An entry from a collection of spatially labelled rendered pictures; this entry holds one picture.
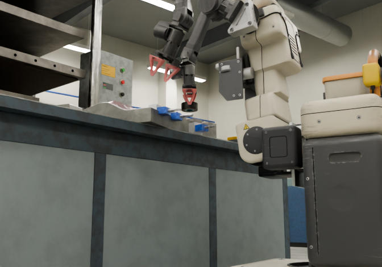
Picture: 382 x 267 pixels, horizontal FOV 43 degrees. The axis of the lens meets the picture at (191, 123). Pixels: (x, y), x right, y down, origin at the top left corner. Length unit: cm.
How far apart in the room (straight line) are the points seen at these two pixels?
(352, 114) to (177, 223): 86
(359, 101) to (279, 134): 29
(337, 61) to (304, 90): 88
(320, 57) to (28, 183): 864
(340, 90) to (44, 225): 108
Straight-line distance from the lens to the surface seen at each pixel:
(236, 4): 177
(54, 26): 283
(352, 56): 947
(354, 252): 150
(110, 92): 300
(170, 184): 198
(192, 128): 207
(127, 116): 186
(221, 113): 1136
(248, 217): 240
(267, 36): 185
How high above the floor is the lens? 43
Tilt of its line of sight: 12 degrees up
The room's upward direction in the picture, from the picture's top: straight up
